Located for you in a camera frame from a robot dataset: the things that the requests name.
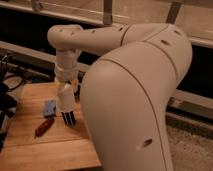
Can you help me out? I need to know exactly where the metal window frame rail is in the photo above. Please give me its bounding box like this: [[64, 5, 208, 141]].
[[0, 0, 213, 48]]

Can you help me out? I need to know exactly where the wooden board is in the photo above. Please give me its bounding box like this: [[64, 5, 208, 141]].
[[0, 83, 101, 171]]

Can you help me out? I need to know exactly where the reddish brown sausage toy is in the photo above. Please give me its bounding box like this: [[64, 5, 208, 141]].
[[35, 118, 55, 137]]

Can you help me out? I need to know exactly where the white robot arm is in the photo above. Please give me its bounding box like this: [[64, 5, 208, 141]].
[[47, 23, 192, 171]]

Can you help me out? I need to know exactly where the black equipment with cables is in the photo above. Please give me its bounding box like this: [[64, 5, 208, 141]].
[[0, 54, 18, 152]]

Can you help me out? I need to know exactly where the blue sponge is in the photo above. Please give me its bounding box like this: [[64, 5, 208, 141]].
[[43, 100, 56, 117]]

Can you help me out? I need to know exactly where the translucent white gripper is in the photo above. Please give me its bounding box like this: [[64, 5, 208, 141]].
[[54, 65, 78, 92]]

